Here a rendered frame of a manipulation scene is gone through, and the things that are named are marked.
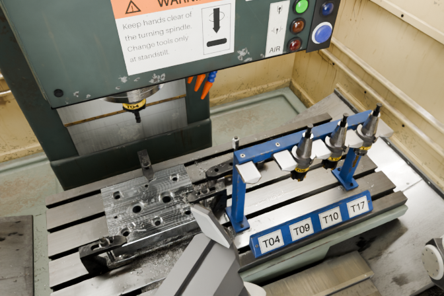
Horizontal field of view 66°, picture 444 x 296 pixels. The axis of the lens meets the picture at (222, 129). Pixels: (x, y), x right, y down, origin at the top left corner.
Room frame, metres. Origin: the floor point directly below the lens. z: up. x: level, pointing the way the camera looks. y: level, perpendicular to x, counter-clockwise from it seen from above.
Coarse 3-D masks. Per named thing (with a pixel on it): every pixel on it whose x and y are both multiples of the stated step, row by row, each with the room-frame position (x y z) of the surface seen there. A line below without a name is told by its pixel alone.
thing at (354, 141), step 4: (348, 132) 0.71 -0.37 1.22; (352, 132) 0.71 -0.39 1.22; (348, 136) 0.70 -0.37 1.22; (352, 136) 0.70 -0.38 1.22; (356, 136) 0.70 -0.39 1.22; (348, 140) 0.68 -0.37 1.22; (352, 140) 0.68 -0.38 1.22; (356, 140) 0.68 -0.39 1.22; (360, 140) 0.68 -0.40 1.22; (348, 144) 0.66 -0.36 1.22; (352, 144) 0.66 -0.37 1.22; (356, 144) 0.66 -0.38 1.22; (360, 144) 0.66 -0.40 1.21
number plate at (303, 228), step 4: (304, 220) 0.57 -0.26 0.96; (308, 220) 0.58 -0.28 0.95; (296, 224) 0.56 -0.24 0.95; (300, 224) 0.56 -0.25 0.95; (304, 224) 0.56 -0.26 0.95; (308, 224) 0.57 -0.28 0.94; (292, 228) 0.55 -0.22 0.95; (296, 228) 0.55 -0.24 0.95; (300, 228) 0.55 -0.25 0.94; (304, 228) 0.56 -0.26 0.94; (308, 228) 0.56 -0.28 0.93; (312, 228) 0.56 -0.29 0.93; (292, 232) 0.54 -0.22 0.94; (296, 232) 0.54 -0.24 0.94; (300, 232) 0.55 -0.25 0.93; (304, 232) 0.55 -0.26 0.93; (308, 232) 0.55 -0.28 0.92; (312, 232) 0.55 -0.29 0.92; (292, 236) 0.53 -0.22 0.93; (296, 236) 0.53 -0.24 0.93; (300, 236) 0.54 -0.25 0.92; (304, 236) 0.54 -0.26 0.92
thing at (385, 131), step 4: (380, 120) 0.76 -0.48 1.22; (380, 124) 0.75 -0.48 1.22; (384, 124) 0.75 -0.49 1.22; (380, 128) 0.73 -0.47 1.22; (384, 128) 0.73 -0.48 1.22; (388, 128) 0.73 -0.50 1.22; (380, 132) 0.71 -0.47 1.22; (384, 132) 0.71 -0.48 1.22; (388, 132) 0.71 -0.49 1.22; (392, 132) 0.71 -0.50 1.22; (380, 136) 0.70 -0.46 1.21; (384, 136) 0.70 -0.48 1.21; (388, 136) 0.70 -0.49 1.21
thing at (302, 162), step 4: (296, 148) 0.64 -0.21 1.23; (292, 152) 0.63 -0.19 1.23; (312, 152) 0.63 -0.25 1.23; (292, 156) 0.62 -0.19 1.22; (296, 156) 0.61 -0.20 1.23; (312, 156) 0.61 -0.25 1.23; (296, 160) 0.60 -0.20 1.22; (300, 160) 0.60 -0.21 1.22; (304, 160) 0.60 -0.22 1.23; (308, 160) 0.61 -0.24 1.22; (312, 160) 0.60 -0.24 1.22; (300, 164) 0.60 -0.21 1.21; (304, 164) 0.60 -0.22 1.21
